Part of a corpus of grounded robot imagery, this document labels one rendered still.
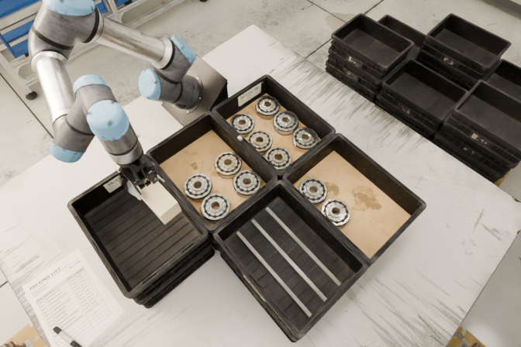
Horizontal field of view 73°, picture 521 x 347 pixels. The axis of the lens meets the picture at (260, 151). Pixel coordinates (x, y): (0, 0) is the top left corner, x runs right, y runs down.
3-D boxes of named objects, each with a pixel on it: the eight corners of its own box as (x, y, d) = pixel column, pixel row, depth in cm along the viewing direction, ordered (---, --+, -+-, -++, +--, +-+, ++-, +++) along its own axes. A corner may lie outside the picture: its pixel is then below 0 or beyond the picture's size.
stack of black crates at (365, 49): (319, 86, 250) (329, 34, 212) (346, 65, 261) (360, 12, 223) (365, 118, 235) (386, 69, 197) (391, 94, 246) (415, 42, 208)
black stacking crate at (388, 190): (279, 192, 133) (280, 178, 123) (332, 149, 143) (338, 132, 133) (361, 274, 117) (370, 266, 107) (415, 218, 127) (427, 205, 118)
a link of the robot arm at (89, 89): (59, 104, 84) (74, 136, 79) (79, 66, 80) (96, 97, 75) (91, 110, 90) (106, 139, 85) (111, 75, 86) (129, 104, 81)
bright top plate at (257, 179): (227, 183, 130) (227, 182, 129) (246, 165, 134) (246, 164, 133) (247, 200, 126) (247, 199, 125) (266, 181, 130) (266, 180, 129)
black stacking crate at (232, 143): (152, 169, 138) (144, 153, 128) (213, 128, 148) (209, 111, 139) (214, 244, 122) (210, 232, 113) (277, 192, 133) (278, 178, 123)
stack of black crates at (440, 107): (366, 118, 235) (381, 82, 206) (392, 94, 246) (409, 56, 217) (419, 154, 220) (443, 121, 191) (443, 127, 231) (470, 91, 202)
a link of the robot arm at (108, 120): (113, 90, 76) (129, 116, 72) (129, 121, 85) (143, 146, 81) (77, 106, 73) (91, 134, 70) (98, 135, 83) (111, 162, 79)
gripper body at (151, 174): (140, 197, 93) (125, 175, 82) (122, 176, 96) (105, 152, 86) (163, 178, 95) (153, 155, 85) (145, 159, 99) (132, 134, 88)
